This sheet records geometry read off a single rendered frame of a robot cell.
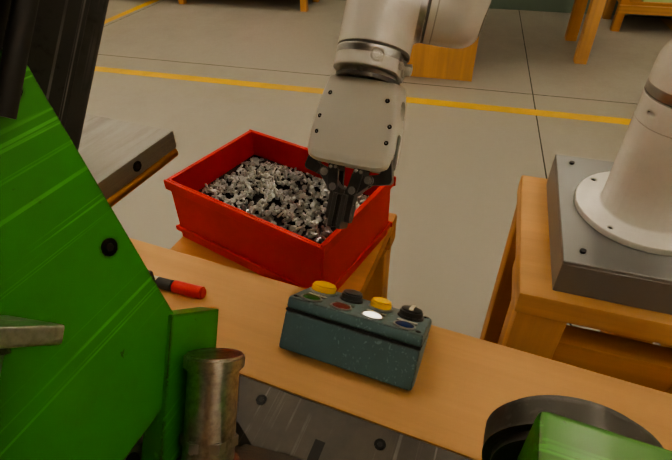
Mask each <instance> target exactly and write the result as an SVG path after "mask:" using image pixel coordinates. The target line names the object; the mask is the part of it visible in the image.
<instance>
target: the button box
mask: <svg viewBox="0 0 672 460"><path fill-rule="evenodd" d="M304 294H314V295H316V296H318V297H320V298H321V299H320V300H312V299H308V298H305V297H303V295H304ZM307 300H308V301H307ZM335 302H340V303H344V304H347V305H349V306H350V307H351V308H350V309H342V308H338V307H335V306H334V305H332V303H335ZM370 303H371V301H369V300H365V299H362V301H351V300H347V299H345V298H343V297H342V293H341V292H337V291H336V293H335V294H326V293H321V292H318V291H315V290H313V289H312V286H311V287H309V288H307V289H304V290H302V291H300V292H298V293H296V294H293V295H291V296H290V297H289V299H288V304H287V305H288V307H286V310H287V311H286V313H285V318H284V323H283V328H282V333H281V338H280V343H279V347H280V348H283V349H286V350H289V351H292V352H295V353H297V354H300V355H303V356H306V357H309V358H312V359H315V360H318V361H321V362H324V363H327V364H330V365H333V366H336V367H339V368H342V369H345V370H348V371H351V372H354V373H357V374H360V375H363V376H366V377H369V378H372V379H375V380H378V381H381V382H384V383H387V384H390V385H393V386H396V387H399V388H402V389H405V390H408V391H411V390H412V388H413V386H414V384H415V381H416V378H417V374H418V371H419V367H420V364H421V360H422V357H423V353H424V350H425V346H426V343H427V339H428V336H429V335H428V333H429V331H430V327H431V323H432V321H431V319H430V318H429V317H427V316H423V318H422V319H413V318H409V317H406V316H403V315H401V314H400V313H399V311H400V309H397V308H393V307H391V310H383V309H378V308H375V307H373V306H371V304H370ZM365 311H371V312H375V313H378V314H379V315H381V316H382V318H372V317H369V316H366V315H364V314H363V312H365ZM368 318H369V319H368ZM400 320H401V321H406V322H409V323H411V324H412V325H414V328H406V327H403V326H400V325H398V324H396V323H395V321H400Z"/></svg>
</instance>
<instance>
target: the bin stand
mask: <svg viewBox="0 0 672 460"><path fill-rule="evenodd" d="M396 220H397V214H393V213H389V216H388V221H390V222H392V227H390V228H389V229H388V230H387V234H386V236H385V237H384V238H383V239H382V240H381V241H380V242H379V244H378V245H377V246H376V247H375V248H374V249H373V250H372V252H371V253H370V254H369V255H368V256H367V257H366V258H365V260H364V261H363V262H362V263H361V264H360V265H359V266H358V268H357V269H356V270H355V271H354V272H353V273H352V274H351V276H350V277H349V278H348V279H347V280H346V281H345V282H344V284H343V285H342V286H341V287H340V288H339V289H338V291H337V292H341V293H342V292H343V291H344V290H345V289H353V290H357V291H359V292H361V293H362V296H363V297H362V299H365V300H369V301H371V299H372V298H373V297H382V298H385V299H387V289H388V277H389V265H390V253H391V246H392V243H393V241H394V239H395V231H396ZM170 250H174V251H177V252H180V253H184V254H187V255H191V256H194V257H198V258H201V259H205V260H208V261H212V262H215V263H219V264H222V265H226V266H229V267H232V268H236V269H239V270H243V271H246V272H250V273H253V274H257V273H255V272H253V271H251V270H249V269H247V268H245V267H243V266H241V265H239V264H237V263H235V262H233V261H231V260H229V259H227V258H225V257H223V256H221V255H219V254H217V253H215V252H213V251H211V250H209V249H207V248H205V247H203V246H201V245H199V244H197V243H195V242H193V241H191V240H189V239H187V238H185V237H184V236H183V237H182V238H181V239H180V240H179V241H178V242H177V243H176V244H175V245H174V246H173V247H172V248H171V249H170ZM257 275H259V274H257Z"/></svg>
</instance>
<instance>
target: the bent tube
mask: <svg viewBox="0 0 672 460"><path fill-rule="evenodd" d="M64 329H65V326H64V325H62V324H57V323H51V322H45V321H39V320H33V319H27V318H21V317H15V316H9V315H0V375H1V370H2V365H3V359H4V355H6V354H9V353H11V350H10V348H20V347H34V346H49V345H59V344H61V343H62V340H63V335H64Z"/></svg>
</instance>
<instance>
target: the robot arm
mask: <svg viewBox="0 0 672 460"><path fill-rule="evenodd" d="M491 2H492V0H346V5H345V10H344V15H343V20H342V25H341V30H340V35H339V40H338V45H337V49H336V54H335V59H334V64H333V67H334V69H335V70H336V74H335V75H330V77H329V79H328V82H327V84H326V86H325V89H324V91H323V94H322V96H321V99H320V102H319V105H318V108H317V111H316V115H315V118H314V122H313V126H312V129H311V134H310V138H309V144H308V153H309V155H308V157H307V159H306V162H305V167H306V168H307V169H309V170H311V171H313V172H315V173H317V174H319V175H321V177H322V178H323V180H324V182H325V183H326V185H327V189H328V190H329V191H330V194H329V199H328V203H327V208H326V213H325V217H326V218H328V221H327V226H329V227H336V228H337V229H346V228H347V226H348V223H349V224H351V223H352V221H353V217H354V212H355V208H356V203H357V198H358V196H360V195H361V194H362V193H364V192H365V191H367V190H368V189H369V188H371V187H372V186H387V185H392V184H393V183H394V171H395V170H396V167H397V164H398V159H399V154H400V148H401V142H402V135H403V128H404V120H405V109H406V90H405V89H404V88H403V87H401V86H400V83H403V79H404V78H405V76H411V74H412V70H413V66H412V64H408V62H409V60H410V55H411V51H412V46H413V45H414V44H415V43H422V44H428V45H434V46H439V47H446V48H455V49H460V48H466V47H468V46H470V45H472V44H473V43H474V42H475V41H476V40H477V38H478V37H479V35H480V33H481V32H482V29H483V26H484V23H485V20H486V17H487V15H488V10H489V7H490V5H491ZM421 40H422V41H421ZM321 161H322V162H326V163H328V167H327V166H325V165H324V164H322V163H321ZM345 167H346V168H351V169H354V170H353V173H352V175H351V178H350V181H349V184H348V186H347V189H344V177H345ZM370 172H372V173H377V174H378V175H369V173H370ZM344 190H345V193H344ZM574 204H575V206H576V209H577V211H578V212H579V214H580V215H581V217H582V218H583V219H584V220H585V221H586V222H587V223H588V224H589V225H590V226H591V227H593V228H594V229H595V230H597V231H598V232H599V233H601V234H603V235H604V236H606V237H608V238H609V239H612V240H614V241H616V242H618V243H620V244H622V245H625V246H628V247H630V248H633V249H636V250H640V251H644V252H647V253H652V254H658V255H665V256H672V39H671V40H670V41H669V42H668V43H667V44H665V46H664V47H663V48H662V49H661V51H660V52H659V54H658V56H657V58H656V60H655V62H654V65H653V67H652V69H651V72H650V74H649V76H648V79H647V82H646V84H645V86H644V89H643V91H642V94H641V96H640V99H639V101H638V104H637V106H636V109H635V111H634V114H633V116H632V119H631V121H630V124H629V126H628V129H627V131H626V134H625V136H624V139H623V141H622V144H621V146H620V149H619V151H618V154H617V156H616V159H615V161H614V164H613V166H612V169H611V171H609V172H602V173H597V174H594V175H591V176H589V177H587V178H585V179H584V180H583V181H581V182H580V183H579V185H578V186H577V188H576V191H575V195H574Z"/></svg>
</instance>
